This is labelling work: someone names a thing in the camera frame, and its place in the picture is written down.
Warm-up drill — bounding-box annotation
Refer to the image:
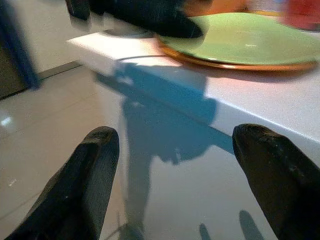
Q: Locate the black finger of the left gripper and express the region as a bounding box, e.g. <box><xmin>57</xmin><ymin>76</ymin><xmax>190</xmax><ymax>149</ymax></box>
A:
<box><xmin>99</xmin><ymin>0</ymin><xmax>204</xmax><ymax>40</ymax></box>

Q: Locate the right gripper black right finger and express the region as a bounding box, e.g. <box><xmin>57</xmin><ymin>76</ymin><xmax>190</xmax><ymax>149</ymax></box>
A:
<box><xmin>231</xmin><ymin>123</ymin><xmax>320</xmax><ymax>240</ymax></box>

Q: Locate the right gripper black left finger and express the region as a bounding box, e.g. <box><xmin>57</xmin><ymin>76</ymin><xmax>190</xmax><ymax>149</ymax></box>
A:
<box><xmin>4</xmin><ymin>126</ymin><xmax>120</xmax><ymax>240</ymax></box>

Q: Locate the green plate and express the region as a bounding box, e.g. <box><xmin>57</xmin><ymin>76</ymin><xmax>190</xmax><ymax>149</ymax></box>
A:
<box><xmin>159</xmin><ymin>12</ymin><xmax>318</xmax><ymax>66</ymax></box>

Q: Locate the orange bowl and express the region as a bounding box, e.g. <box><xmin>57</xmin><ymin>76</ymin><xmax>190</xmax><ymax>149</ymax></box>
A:
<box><xmin>184</xmin><ymin>0</ymin><xmax>251</xmax><ymax>16</ymax></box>

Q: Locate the white kitchen island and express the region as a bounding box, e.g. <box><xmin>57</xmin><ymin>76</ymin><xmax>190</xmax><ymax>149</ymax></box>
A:
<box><xmin>66</xmin><ymin>24</ymin><xmax>320</xmax><ymax>240</ymax></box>

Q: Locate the orange plate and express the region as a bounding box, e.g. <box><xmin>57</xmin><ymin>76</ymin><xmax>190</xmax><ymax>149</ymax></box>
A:
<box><xmin>159</xmin><ymin>41</ymin><xmax>318</xmax><ymax>72</ymax></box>

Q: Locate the red instant noodle cup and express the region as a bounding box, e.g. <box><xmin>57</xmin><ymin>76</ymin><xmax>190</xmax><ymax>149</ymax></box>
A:
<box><xmin>282</xmin><ymin>0</ymin><xmax>320</xmax><ymax>32</ymax></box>

